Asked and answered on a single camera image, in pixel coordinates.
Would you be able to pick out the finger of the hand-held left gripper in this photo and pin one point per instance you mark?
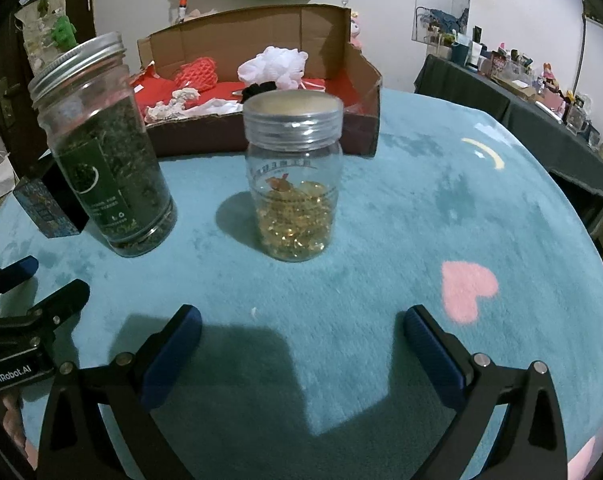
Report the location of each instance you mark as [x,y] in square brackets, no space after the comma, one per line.
[64,300]
[16,270]

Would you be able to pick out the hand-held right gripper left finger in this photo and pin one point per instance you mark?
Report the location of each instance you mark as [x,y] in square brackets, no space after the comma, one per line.
[174,355]

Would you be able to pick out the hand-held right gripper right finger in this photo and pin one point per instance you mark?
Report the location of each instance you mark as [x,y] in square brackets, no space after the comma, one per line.
[431,355]

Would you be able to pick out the grey white crochet scrunchie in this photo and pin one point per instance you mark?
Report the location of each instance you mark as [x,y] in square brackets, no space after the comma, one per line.
[174,102]

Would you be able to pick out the white cloth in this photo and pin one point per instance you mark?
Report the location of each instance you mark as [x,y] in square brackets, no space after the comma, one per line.
[216,107]

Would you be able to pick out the red foam net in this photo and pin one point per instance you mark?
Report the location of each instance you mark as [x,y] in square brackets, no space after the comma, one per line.
[199,72]

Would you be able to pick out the black scrunchie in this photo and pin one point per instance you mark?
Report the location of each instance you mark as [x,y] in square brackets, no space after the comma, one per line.
[259,89]

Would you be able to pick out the white mesh bath loofah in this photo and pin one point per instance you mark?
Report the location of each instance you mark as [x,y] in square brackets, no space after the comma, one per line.
[276,65]

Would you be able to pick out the cardboard box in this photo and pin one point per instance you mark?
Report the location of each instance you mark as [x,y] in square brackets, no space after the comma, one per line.
[261,30]

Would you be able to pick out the person's left hand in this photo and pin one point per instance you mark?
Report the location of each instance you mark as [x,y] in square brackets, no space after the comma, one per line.
[12,422]

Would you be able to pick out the blue patterned box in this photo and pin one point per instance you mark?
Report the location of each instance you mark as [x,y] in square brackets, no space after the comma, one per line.
[44,210]

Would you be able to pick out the large jar of dark leaves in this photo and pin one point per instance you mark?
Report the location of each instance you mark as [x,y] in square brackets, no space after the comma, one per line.
[106,170]

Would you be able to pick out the pink cushion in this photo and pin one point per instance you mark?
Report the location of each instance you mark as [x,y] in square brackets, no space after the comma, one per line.
[584,460]

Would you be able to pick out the dark wooden door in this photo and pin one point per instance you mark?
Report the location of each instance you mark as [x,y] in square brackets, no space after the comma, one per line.
[11,70]

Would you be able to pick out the small jar of gold capsules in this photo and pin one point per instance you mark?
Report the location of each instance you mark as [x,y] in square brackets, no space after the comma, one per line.
[291,160]

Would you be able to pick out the hanging beige organizer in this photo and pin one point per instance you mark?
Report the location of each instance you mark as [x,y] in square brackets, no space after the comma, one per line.
[44,30]

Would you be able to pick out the green toy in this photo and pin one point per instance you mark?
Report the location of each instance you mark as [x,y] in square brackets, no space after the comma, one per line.
[64,32]

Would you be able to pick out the dark side table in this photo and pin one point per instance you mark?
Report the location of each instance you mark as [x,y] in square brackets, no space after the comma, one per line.
[531,125]

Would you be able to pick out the row of cosmetics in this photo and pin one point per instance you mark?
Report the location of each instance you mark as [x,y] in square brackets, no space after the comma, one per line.
[511,70]

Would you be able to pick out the white bottle with red cap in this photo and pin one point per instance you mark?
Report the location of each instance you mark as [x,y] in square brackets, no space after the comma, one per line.
[182,10]

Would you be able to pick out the pink plush doll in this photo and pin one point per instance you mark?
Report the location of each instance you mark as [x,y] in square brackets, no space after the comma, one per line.
[356,30]

